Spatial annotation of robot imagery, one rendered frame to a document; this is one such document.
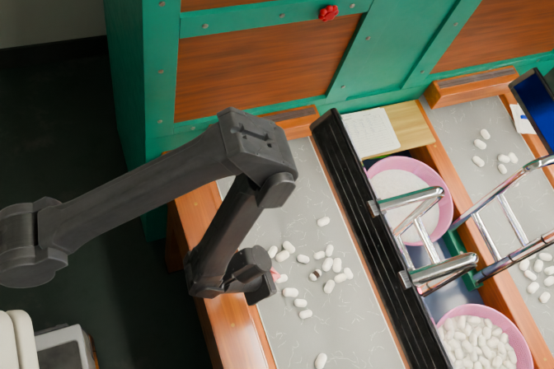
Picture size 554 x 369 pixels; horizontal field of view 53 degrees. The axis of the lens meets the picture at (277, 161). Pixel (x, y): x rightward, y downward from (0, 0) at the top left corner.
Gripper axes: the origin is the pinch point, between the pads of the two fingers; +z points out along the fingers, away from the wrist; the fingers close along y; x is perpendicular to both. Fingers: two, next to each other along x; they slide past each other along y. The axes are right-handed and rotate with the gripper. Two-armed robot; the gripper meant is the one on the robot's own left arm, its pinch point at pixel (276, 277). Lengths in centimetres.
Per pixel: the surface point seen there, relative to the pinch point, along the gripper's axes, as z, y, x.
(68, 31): 22, 138, 70
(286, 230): 15.3, 13.6, 2.3
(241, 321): -0.5, -5.5, 12.8
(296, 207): 18.9, 19.1, -0.9
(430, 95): 51, 39, -39
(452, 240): 52, -1, -25
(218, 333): -5.0, -6.4, 16.6
